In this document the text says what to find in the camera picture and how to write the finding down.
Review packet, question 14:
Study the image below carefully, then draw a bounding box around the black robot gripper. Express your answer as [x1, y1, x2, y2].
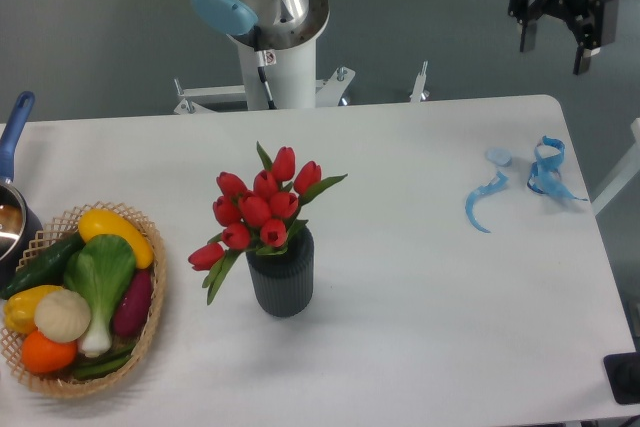
[507, 0, 619, 75]

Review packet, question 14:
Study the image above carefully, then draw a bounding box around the red tulip bouquet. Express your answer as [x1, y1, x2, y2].
[188, 144, 347, 303]

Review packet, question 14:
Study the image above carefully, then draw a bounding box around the dark grey ribbed vase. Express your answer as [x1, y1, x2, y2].
[246, 227, 314, 318]

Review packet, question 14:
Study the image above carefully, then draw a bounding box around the light blue bottle cap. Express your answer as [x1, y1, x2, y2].
[485, 147, 512, 167]

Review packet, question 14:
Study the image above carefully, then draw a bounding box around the blue crumpled plastic ribbon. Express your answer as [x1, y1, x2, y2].
[527, 136, 587, 201]

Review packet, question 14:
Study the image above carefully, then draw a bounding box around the blue curved plastic strip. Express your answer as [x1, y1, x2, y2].
[465, 170, 510, 234]

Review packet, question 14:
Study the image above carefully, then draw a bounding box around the black device at table edge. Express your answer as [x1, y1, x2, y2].
[603, 352, 639, 405]

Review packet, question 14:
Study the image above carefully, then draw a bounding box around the yellow squash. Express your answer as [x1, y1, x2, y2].
[78, 208, 154, 269]

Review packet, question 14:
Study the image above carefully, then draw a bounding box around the purple sweet potato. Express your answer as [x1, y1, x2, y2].
[112, 270, 153, 337]

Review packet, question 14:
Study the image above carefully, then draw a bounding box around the green bok choy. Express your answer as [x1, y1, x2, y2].
[63, 234, 136, 358]

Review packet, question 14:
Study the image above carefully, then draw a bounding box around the woven wicker basket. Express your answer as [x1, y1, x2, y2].
[1, 201, 167, 399]

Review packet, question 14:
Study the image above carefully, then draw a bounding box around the dark green cucumber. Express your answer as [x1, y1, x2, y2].
[1, 232, 85, 300]

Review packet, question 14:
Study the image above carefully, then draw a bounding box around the green bean pod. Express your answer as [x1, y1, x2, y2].
[71, 343, 135, 381]

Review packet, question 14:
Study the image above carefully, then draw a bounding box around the cream steamed bun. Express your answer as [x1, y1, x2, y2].
[34, 289, 91, 343]

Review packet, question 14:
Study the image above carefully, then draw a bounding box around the yellow bell pepper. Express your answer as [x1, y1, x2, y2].
[4, 285, 63, 335]

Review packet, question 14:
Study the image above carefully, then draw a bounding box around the orange fruit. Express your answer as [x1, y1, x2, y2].
[21, 330, 77, 374]

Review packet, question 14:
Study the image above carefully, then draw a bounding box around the white frame at right edge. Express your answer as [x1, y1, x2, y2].
[591, 118, 639, 216]

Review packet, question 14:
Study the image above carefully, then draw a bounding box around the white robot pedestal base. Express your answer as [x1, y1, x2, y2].
[172, 34, 431, 115]

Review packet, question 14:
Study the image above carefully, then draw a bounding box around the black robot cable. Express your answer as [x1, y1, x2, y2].
[252, 25, 277, 111]

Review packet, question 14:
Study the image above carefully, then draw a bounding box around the blue handled saucepan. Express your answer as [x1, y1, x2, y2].
[1, 91, 42, 288]

